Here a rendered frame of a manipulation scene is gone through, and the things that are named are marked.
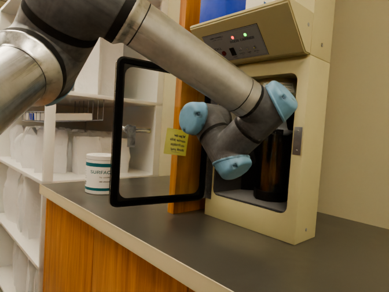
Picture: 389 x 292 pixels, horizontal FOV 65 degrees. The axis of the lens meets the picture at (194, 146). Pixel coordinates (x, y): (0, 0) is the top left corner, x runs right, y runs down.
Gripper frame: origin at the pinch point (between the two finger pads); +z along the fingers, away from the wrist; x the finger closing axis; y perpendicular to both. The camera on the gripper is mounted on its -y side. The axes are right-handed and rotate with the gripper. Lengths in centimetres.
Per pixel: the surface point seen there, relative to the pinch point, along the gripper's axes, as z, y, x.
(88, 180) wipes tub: -30, -23, 61
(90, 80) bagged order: -8, 22, 113
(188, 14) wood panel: -17.9, 34.9, 22.3
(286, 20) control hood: -18.5, 25.4, -12.8
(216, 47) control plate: -16.6, 23.3, 10.3
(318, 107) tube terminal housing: -3.8, 7.2, -14.8
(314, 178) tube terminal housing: -2.7, -11.2, -14.8
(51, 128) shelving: -31, -4, 101
